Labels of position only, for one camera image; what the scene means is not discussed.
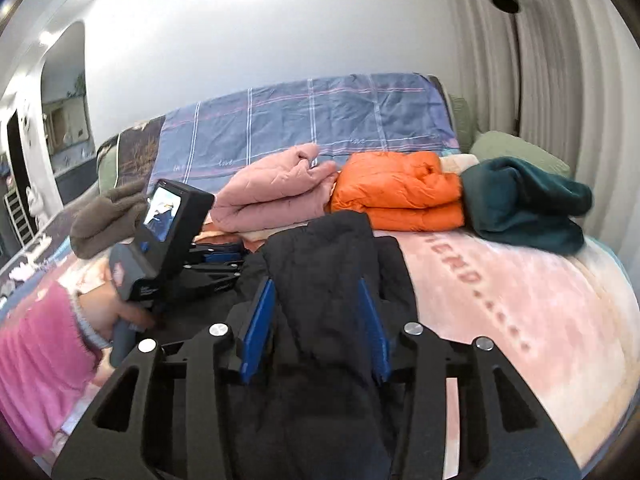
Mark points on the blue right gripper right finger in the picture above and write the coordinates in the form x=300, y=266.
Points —
x=377, y=341

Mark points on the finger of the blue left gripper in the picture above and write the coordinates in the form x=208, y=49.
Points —
x=222, y=257

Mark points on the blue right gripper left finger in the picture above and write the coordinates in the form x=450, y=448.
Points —
x=253, y=336

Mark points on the black puffer jacket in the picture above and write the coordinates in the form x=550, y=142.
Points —
x=313, y=410

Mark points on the person's left hand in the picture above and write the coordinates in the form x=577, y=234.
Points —
x=101, y=309

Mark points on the brown fleece garment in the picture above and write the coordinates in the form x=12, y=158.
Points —
x=108, y=219

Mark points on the pink folded quilted jacket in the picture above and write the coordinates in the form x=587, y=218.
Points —
x=278, y=190

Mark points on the dark patterned pillow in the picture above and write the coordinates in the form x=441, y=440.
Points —
x=137, y=150

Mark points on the white arched shelf cabinet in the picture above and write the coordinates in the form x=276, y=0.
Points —
x=50, y=155

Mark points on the orange folded puffer jacket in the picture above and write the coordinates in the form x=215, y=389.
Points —
x=400, y=192

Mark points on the pink cream plush blanket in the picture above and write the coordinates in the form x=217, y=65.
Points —
x=570, y=324

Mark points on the dark green folded fleece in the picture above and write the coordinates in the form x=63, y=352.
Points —
x=510, y=201

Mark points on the light green pillow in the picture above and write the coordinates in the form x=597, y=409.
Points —
x=476, y=146

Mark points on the black wall lamp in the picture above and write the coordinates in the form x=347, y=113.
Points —
x=512, y=8

